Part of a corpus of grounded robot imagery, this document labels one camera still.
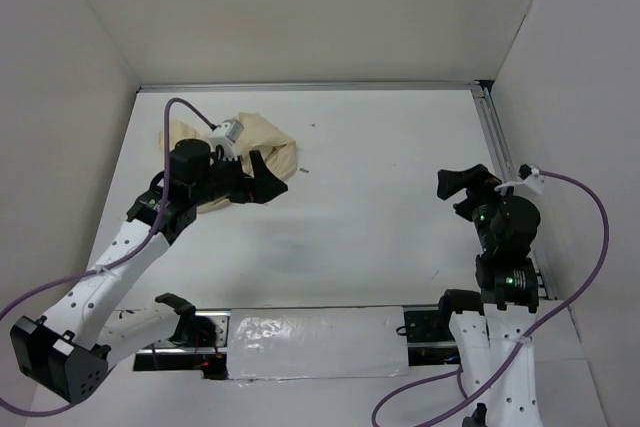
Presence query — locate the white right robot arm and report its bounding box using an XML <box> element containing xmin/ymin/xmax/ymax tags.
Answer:
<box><xmin>436</xmin><ymin>164</ymin><xmax>542</xmax><ymax>426</ymax></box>

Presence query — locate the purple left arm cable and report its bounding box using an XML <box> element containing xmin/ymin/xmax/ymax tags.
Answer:
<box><xmin>0</xmin><ymin>97</ymin><xmax>219</xmax><ymax>417</ymax></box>

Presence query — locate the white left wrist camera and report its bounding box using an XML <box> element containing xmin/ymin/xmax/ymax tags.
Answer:
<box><xmin>205</xmin><ymin>119</ymin><xmax>244</xmax><ymax>161</ymax></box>

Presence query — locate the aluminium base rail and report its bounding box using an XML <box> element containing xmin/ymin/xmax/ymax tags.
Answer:
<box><xmin>133</xmin><ymin>305</ymin><xmax>461</xmax><ymax>381</ymax></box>

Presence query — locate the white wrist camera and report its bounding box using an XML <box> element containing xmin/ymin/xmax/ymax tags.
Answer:
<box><xmin>205</xmin><ymin>119</ymin><xmax>244</xmax><ymax>161</ymax></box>
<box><xmin>494</xmin><ymin>164</ymin><xmax>545</xmax><ymax>196</ymax></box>

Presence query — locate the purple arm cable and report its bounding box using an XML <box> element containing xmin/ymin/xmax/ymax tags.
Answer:
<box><xmin>0</xmin><ymin>97</ymin><xmax>219</xmax><ymax>417</ymax></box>
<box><xmin>371</xmin><ymin>170</ymin><xmax>611</xmax><ymax>427</ymax></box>

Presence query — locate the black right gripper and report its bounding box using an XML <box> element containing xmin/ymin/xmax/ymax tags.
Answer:
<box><xmin>437</xmin><ymin>161</ymin><xmax>510</xmax><ymax>251</ymax></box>

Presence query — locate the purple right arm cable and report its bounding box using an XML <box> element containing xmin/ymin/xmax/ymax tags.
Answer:
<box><xmin>371</xmin><ymin>170</ymin><xmax>611</xmax><ymax>427</ymax></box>

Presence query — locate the cream yellow jacket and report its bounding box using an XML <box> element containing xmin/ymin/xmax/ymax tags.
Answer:
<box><xmin>169</xmin><ymin>112</ymin><xmax>298</xmax><ymax>214</ymax></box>

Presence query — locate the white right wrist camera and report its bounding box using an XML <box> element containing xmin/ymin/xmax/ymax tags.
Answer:
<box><xmin>494</xmin><ymin>164</ymin><xmax>545</xmax><ymax>196</ymax></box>

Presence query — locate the aluminium frame rail right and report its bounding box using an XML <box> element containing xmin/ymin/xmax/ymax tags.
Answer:
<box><xmin>471</xmin><ymin>80</ymin><xmax>558</xmax><ymax>300</ymax></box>

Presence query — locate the aluminium frame rail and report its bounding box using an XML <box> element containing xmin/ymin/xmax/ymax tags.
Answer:
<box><xmin>139</xmin><ymin>81</ymin><xmax>483</xmax><ymax>93</ymax></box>
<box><xmin>471</xmin><ymin>80</ymin><xmax>558</xmax><ymax>300</ymax></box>

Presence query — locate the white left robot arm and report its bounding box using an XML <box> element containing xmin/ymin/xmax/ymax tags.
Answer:
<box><xmin>10</xmin><ymin>139</ymin><xmax>288</xmax><ymax>404</ymax></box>

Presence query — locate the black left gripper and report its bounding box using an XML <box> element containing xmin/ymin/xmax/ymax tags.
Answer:
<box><xmin>191</xmin><ymin>149</ymin><xmax>287</xmax><ymax>206</ymax></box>

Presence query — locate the white tape sheet cover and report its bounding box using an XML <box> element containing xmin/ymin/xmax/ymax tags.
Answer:
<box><xmin>227</xmin><ymin>306</ymin><xmax>410</xmax><ymax>380</ymax></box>

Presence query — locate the aluminium frame rail back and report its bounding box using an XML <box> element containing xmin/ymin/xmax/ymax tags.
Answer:
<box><xmin>139</xmin><ymin>81</ymin><xmax>483</xmax><ymax>93</ymax></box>

